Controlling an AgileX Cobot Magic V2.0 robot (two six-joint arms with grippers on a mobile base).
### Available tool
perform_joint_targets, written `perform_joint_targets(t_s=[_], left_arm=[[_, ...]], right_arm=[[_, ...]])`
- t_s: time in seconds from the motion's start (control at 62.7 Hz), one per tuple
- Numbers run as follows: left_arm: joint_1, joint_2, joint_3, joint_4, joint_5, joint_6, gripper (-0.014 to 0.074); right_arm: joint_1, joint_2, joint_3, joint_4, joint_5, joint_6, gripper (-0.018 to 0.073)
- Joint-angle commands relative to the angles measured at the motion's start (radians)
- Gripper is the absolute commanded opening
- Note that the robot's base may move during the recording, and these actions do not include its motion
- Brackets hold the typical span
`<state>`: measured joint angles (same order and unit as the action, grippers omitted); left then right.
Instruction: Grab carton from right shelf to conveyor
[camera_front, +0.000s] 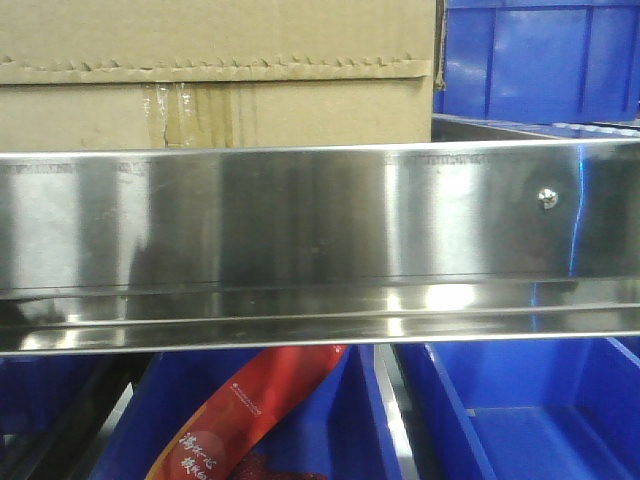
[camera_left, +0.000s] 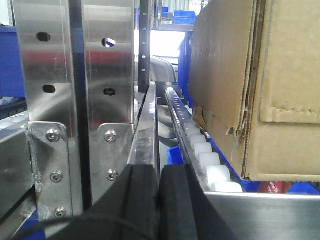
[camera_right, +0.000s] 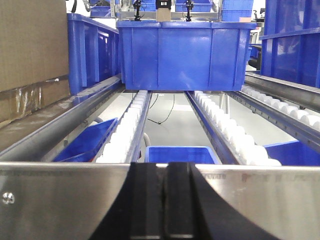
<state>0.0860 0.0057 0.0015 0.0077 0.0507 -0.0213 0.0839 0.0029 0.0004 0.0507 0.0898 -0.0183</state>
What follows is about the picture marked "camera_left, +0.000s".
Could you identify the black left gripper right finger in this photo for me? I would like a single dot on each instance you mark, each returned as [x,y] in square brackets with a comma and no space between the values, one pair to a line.
[185,211]

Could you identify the white roller track rail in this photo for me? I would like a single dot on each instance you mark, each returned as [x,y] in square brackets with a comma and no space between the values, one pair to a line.
[198,151]

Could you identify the blue plastic bin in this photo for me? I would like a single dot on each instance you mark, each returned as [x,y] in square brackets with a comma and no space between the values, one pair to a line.
[174,156]

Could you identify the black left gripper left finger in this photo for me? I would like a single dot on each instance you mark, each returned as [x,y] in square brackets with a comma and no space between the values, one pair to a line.
[133,198]

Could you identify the steel shelf front lip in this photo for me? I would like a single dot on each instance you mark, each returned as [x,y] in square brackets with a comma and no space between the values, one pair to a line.
[262,216]

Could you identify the dark perforated shelf post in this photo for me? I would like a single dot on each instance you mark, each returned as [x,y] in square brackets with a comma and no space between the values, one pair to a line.
[144,46]

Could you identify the red round snack lid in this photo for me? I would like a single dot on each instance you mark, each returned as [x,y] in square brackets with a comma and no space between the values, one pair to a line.
[275,187]

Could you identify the blue bins on far shelf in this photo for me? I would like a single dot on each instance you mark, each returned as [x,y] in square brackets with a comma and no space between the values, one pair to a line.
[180,17]

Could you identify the stainless steel shelf upright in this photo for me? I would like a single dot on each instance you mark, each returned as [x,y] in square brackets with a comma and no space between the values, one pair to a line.
[79,75]

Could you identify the brown cardboard carton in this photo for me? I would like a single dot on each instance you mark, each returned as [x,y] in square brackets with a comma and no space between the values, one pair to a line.
[255,83]

